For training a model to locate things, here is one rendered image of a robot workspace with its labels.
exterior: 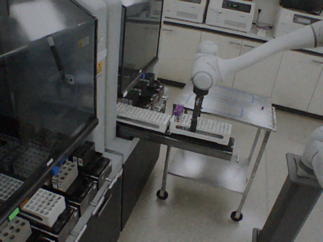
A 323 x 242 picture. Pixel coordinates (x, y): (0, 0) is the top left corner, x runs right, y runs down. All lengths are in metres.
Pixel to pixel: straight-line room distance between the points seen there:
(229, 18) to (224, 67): 2.48
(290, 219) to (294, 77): 2.30
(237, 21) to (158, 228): 2.52
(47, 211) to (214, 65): 0.78
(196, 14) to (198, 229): 2.48
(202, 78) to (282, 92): 2.83
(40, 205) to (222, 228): 1.42
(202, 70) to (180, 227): 1.28
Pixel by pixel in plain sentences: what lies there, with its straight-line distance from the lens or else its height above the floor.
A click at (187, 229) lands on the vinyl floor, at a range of 2.09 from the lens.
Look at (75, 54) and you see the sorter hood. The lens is 0.96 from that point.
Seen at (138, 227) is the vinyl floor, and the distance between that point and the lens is 2.05.
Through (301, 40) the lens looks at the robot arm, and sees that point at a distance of 1.29.
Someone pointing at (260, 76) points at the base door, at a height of 0.41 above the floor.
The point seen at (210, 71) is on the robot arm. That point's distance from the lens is 1.09.
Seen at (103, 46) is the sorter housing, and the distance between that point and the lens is 1.16.
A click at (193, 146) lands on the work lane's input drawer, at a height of 0.79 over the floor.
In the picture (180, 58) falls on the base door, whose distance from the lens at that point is 3.79.
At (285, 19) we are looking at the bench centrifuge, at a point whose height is 1.15.
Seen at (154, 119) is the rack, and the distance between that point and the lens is 1.46.
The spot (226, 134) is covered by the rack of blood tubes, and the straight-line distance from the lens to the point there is 1.40.
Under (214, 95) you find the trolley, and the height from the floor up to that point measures 0.82.
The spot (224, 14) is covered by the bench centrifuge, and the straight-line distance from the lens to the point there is 3.59.
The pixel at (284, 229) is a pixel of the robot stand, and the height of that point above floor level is 0.30.
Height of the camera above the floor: 1.62
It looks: 30 degrees down
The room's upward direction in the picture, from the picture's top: 7 degrees clockwise
